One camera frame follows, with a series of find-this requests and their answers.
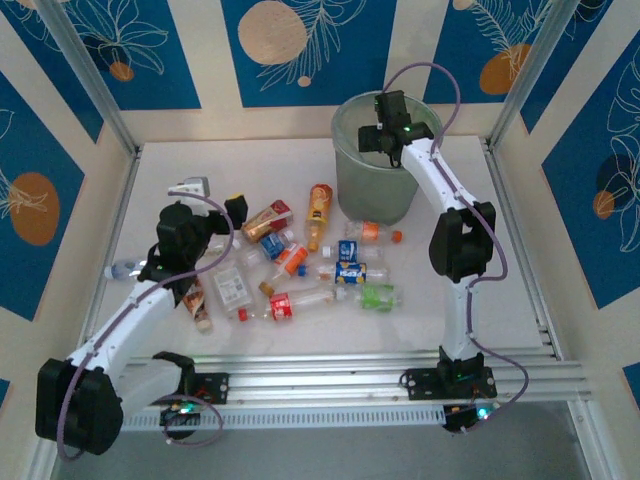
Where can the red and gold snack packet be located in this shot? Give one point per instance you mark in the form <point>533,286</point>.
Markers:
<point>265,220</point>

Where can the square clear bottle white label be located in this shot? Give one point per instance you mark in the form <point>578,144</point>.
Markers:
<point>230,287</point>

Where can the clear water bottle green label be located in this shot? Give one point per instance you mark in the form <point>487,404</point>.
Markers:
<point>122,270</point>

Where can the orange label bottle tan cap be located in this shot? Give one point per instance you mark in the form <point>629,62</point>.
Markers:
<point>296,259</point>

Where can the brown label bottle beige cap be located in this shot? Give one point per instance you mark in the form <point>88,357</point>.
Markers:
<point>197,305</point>

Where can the orange juice bottle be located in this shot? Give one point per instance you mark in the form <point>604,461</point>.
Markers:
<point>319,210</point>

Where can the red label bottle red cap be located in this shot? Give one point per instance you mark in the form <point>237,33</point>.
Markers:
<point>281,306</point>

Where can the blue white label bottle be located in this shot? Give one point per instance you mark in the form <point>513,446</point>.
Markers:
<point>348,250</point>

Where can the blue Pepsi label bottle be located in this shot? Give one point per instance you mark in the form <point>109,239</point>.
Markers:
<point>350,274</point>

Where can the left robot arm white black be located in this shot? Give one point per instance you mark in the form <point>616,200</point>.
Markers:
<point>127,324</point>

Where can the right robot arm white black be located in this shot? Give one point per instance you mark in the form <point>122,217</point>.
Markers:
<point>425,167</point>

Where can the small clear bottle white cap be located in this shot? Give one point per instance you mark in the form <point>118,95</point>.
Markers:
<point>234,244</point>

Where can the clear crumpled plastic bottle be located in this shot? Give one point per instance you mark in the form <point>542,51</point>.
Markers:
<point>254,258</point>

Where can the small blue label bottle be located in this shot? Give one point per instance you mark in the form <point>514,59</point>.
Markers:
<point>272,246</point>

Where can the controller board green light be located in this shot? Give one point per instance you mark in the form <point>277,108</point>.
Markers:
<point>180,412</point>
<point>465,417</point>

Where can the aluminium frame post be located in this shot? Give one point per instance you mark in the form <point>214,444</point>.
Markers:
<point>40,467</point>
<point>91,75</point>
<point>535,75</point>
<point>590,440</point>

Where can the wide aluminium base rail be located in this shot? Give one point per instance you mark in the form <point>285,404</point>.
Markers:
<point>325,380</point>

